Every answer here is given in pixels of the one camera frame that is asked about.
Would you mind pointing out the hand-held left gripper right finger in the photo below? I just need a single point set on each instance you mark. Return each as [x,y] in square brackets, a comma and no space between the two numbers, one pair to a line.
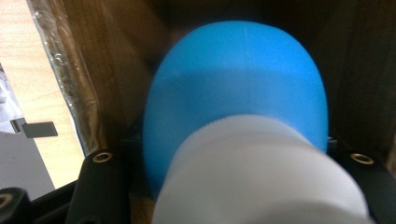
[378,186]

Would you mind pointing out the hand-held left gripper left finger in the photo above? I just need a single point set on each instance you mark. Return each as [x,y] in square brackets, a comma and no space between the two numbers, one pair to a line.
[99,193]

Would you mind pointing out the blue cardboard box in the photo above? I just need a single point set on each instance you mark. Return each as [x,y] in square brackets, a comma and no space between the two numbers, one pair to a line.
[112,77]

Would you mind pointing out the blue bottle with white cap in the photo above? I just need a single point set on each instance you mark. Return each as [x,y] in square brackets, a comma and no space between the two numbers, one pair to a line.
[236,102]

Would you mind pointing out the grey tape strip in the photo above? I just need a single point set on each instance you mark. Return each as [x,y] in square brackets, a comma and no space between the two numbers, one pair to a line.
[40,129]

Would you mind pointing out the light wooden table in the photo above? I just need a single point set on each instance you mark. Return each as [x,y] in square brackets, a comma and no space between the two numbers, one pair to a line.
[34,87]

